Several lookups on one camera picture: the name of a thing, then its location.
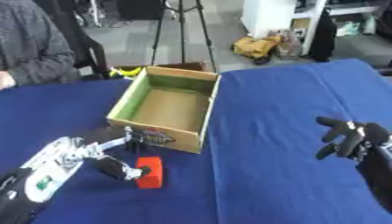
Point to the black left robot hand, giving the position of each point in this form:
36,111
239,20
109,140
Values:
116,168

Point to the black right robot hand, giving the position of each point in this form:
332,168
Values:
357,137

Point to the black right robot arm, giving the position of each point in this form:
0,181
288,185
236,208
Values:
380,178

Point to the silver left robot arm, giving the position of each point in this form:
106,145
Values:
51,169

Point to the cardboard box with green inside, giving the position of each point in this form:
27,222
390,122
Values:
171,109

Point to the brown cardboard box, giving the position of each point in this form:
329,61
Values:
191,66

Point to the red rectangular block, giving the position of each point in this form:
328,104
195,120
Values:
152,175

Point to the yellow and black object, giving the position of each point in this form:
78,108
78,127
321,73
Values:
126,71

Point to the black hanging garment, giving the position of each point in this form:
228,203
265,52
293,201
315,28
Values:
323,36

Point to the pale teal bag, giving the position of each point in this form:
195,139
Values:
349,28

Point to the black chair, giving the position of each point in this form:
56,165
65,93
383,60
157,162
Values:
84,46

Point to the white shelf unit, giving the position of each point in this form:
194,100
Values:
352,10

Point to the yellow bag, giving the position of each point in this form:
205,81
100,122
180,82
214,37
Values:
255,46

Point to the person's hand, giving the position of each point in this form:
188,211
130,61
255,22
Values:
5,80

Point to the person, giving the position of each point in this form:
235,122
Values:
33,46

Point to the white cabinet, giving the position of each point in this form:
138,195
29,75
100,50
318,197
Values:
268,16

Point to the black tripod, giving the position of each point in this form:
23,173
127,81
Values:
181,29

